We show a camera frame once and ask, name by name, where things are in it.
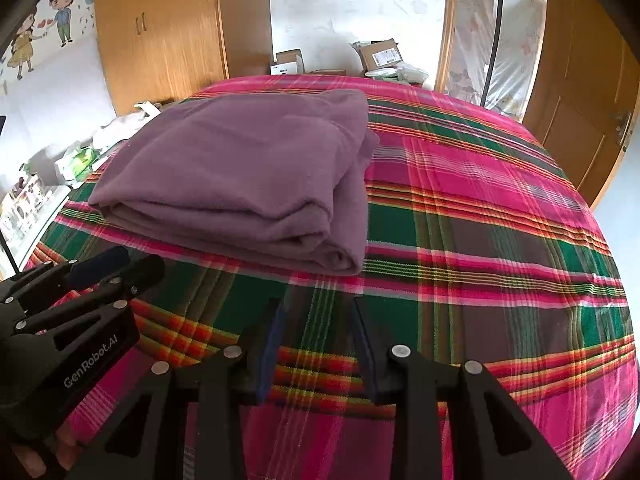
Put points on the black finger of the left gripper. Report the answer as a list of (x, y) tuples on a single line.
[(40, 287), (122, 286)]

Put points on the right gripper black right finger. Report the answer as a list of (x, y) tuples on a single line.
[(491, 437)]

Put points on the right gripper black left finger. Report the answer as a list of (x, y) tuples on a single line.
[(145, 436)]

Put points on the purple fleece garment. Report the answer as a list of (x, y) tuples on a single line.
[(274, 178)]

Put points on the plastic curtain with zipper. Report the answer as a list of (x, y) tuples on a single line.
[(493, 48)]

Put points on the person left hand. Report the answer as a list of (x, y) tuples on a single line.
[(33, 458)]

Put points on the white drawer cabinet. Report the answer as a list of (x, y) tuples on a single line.
[(24, 218)]

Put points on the glass top side table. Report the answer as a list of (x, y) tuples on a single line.
[(121, 128)]

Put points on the green plastic package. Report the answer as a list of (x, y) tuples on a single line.
[(76, 162)]

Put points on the pink green plaid bedspread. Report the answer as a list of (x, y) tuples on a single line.
[(479, 249)]

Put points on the wooden wardrobe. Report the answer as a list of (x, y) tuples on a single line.
[(160, 50)]

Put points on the white open cardboard box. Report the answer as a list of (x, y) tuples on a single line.
[(289, 62)]

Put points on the brown cardboard box with label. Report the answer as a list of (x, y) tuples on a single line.
[(377, 54)]

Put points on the wooden door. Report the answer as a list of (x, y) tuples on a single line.
[(582, 106)]

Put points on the cartoon children wall sticker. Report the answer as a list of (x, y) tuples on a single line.
[(45, 30)]

